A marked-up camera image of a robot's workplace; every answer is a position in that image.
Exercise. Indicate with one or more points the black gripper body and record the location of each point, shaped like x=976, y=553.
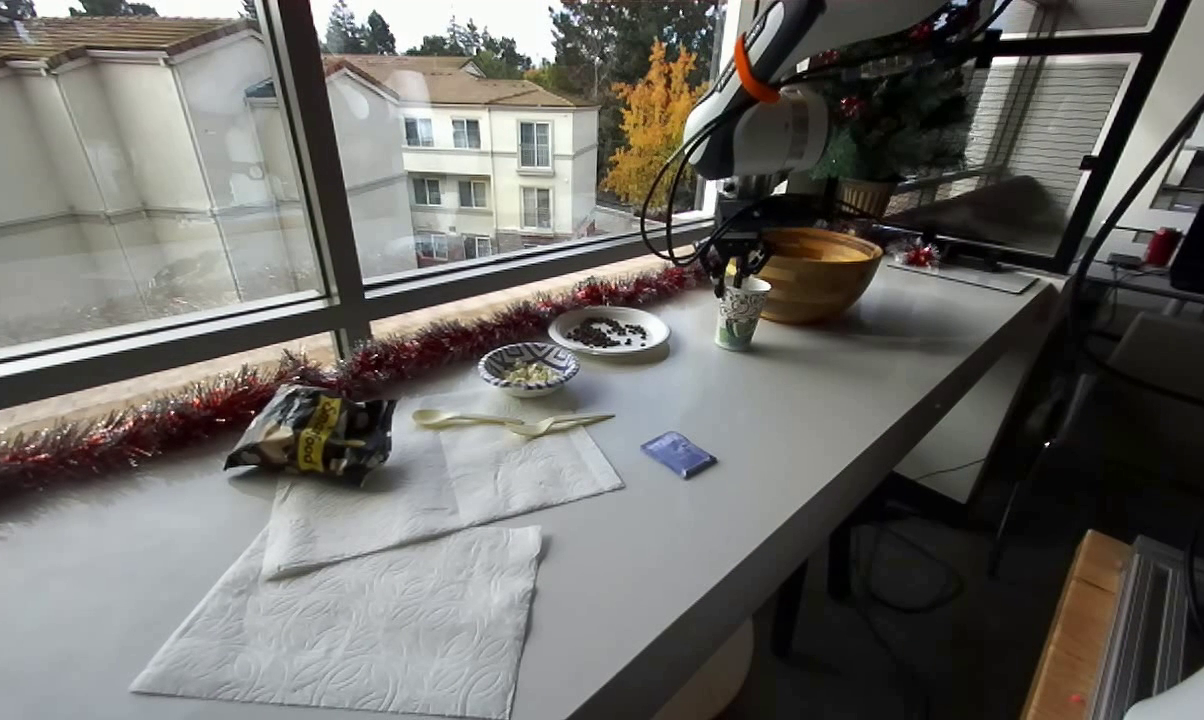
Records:
x=736, y=227

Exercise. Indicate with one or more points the patterned paper cup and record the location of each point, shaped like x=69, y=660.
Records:
x=742, y=318

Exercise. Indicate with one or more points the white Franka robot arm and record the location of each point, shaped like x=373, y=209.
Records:
x=784, y=95

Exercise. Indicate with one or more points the yellow wooden bowl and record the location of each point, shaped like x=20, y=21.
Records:
x=827, y=275

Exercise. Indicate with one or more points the small patterned bowl with snacks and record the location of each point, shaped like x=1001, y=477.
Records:
x=529, y=369

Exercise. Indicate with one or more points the red cup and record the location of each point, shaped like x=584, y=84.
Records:
x=1160, y=250

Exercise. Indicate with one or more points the white plate with dark food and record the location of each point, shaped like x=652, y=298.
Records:
x=611, y=329

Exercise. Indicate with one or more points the red ornament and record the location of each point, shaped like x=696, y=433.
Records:
x=922, y=252

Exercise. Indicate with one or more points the blue packet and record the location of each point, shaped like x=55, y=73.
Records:
x=678, y=453

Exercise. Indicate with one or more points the small Christmas tree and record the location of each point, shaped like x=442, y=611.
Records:
x=900, y=121

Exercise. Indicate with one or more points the flat grey mat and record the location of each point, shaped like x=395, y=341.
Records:
x=973, y=278

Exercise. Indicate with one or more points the smooth white paper napkin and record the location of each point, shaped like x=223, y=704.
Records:
x=522, y=473

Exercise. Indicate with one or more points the dark chair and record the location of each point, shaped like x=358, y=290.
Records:
x=1145, y=415

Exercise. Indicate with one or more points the crumpled snack bag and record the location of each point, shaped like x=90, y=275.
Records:
x=313, y=433

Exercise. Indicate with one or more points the wooden box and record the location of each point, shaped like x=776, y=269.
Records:
x=1072, y=625

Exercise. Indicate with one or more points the large white paper towel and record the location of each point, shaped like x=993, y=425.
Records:
x=360, y=625

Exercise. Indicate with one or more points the white plastic object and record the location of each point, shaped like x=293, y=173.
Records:
x=1194, y=694

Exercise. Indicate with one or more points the red tinsel garland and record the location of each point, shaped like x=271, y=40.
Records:
x=120, y=433

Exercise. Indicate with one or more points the dark window frame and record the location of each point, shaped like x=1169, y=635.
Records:
x=322, y=173

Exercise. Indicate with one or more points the grey metal rail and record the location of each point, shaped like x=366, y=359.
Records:
x=1145, y=640

